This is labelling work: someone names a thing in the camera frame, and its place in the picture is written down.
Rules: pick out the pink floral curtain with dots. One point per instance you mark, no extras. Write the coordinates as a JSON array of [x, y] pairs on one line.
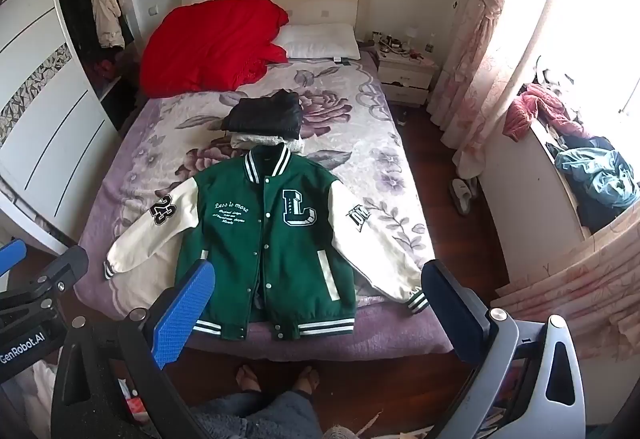
[[480, 69], [575, 279]]

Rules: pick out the red printed box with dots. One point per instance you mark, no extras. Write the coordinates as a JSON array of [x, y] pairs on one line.
[[134, 406]]

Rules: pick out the person's left foot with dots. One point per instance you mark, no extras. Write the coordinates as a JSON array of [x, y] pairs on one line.
[[249, 379]]

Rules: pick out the white folded fleece garment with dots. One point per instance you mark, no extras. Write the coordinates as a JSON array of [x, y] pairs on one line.
[[245, 140]]

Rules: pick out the black folded garment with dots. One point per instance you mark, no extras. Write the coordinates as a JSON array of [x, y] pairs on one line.
[[265, 116]]

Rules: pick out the translucent plastic bag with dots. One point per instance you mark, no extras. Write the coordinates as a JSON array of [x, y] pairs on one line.
[[37, 399]]

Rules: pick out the white slipper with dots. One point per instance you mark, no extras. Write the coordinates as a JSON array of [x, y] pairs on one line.
[[461, 196], [474, 186]]

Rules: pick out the person's right foot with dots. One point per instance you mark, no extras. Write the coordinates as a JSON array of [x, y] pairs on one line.
[[306, 379]]

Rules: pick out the white pillow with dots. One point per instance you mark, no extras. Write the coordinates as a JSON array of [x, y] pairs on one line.
[[320, 41]]

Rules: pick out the beige hanging coat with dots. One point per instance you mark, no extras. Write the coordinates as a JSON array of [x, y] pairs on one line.
[[105, 9]]

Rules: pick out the teal crumpled cloth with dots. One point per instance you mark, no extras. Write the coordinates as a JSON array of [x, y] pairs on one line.
[[595, 169]]

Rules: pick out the white nightstand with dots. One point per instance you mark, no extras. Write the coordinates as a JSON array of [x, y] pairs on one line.
[[405, 79]]

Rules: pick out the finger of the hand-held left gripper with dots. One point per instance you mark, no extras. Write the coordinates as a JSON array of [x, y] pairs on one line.
[[62, 269], [12, 255]]

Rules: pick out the pink crumpled cloth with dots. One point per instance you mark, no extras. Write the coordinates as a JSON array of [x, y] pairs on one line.
[[530, 111]]

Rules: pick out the dark red cloth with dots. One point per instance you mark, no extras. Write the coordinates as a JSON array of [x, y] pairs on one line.
[[106, 70]]

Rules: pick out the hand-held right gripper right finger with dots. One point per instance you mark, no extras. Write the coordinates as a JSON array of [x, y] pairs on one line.
[[450, 314]]

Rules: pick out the white sliding wardrobe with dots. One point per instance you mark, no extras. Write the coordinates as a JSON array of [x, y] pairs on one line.
[[50, 119]]

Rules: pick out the cluster of small toiletries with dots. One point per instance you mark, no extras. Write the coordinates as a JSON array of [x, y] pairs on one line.
[[395, 46]]

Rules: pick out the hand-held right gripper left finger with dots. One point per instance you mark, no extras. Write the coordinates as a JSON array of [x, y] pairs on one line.
[[182, 314]]

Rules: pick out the green varsity jacket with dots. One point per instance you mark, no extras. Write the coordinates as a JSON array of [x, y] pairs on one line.
[[280, 259]]

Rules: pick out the person's foot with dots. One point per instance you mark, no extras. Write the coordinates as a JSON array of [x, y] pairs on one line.
[[249, 379], [306, 379]]

